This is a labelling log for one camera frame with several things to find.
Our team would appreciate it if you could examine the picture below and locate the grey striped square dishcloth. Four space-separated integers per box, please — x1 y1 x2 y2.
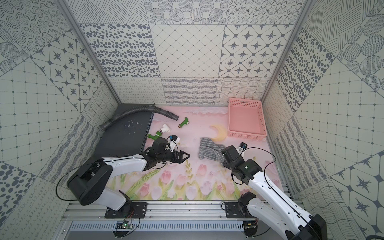
198 137 226 164

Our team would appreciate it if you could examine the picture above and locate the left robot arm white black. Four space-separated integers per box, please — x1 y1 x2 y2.
67 138 190 213

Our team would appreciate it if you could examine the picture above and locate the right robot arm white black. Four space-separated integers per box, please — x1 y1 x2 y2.
222 146 328 240

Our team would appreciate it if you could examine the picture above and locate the green white toy piece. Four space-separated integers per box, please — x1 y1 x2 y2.
147 124 171 140

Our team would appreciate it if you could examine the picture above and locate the dark grey tray mat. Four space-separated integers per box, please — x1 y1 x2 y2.
93 112 154 158

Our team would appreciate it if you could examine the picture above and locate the pink floral table mat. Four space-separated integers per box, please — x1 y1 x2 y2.
107 107 283 201

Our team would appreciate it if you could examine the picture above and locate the small green toy piece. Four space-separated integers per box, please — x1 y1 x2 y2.
178 117 189 128

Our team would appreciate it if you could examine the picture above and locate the yellow crescent moon toy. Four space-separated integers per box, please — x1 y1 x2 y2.
210 125 227 142

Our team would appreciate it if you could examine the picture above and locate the pink plastic basket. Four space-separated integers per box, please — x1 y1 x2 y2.
228 98 268 141

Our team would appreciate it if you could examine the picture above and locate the right black controller box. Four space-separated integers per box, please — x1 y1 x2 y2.
243 221 258 238

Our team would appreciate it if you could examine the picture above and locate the green circuit board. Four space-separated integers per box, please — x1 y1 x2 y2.
116 222 134 231

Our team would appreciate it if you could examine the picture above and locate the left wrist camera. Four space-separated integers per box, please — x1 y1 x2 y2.
168 135 180 152

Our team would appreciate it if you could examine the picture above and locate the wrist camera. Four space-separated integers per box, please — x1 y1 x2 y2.
168 135 180 152
237 142 248 155

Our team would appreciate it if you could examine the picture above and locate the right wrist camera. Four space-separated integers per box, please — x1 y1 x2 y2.
237 142 248 155

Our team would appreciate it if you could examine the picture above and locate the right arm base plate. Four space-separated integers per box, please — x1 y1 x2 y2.
221 202 263 219

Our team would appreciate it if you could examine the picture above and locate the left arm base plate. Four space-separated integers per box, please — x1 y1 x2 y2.
105 202 148 219

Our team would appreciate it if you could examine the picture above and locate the aluminium rail frame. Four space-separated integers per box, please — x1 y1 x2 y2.
59 199 310 223

